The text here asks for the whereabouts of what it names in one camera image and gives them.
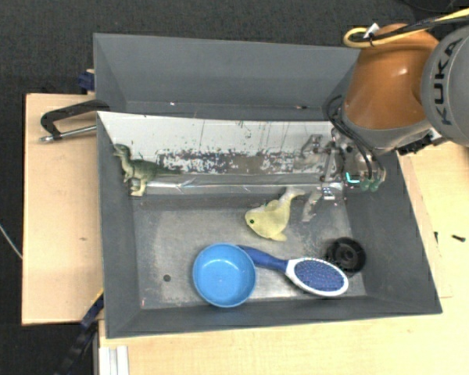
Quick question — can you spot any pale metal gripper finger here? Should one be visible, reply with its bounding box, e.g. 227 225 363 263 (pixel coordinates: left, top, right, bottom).
302 187 336 223
299 134 334 160

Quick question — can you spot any yellow plush fish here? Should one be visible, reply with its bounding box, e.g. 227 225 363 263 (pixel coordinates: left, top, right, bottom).
244 187 306 243

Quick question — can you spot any black round ribbed disc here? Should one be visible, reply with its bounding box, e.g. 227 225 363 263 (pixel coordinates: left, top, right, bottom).
323 237 367 277

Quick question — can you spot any blue and white hairbrush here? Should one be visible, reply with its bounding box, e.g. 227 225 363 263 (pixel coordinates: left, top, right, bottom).
237 245 350 298

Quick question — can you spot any grey metal bin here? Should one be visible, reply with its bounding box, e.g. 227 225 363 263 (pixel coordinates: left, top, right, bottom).
91 32 443 339

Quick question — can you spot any blue bowl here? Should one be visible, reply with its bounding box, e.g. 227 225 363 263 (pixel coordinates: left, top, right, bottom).
192 242 257 309

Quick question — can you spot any green toy dinosaur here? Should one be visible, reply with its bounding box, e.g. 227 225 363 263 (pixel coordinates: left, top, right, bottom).
113 143 183 198

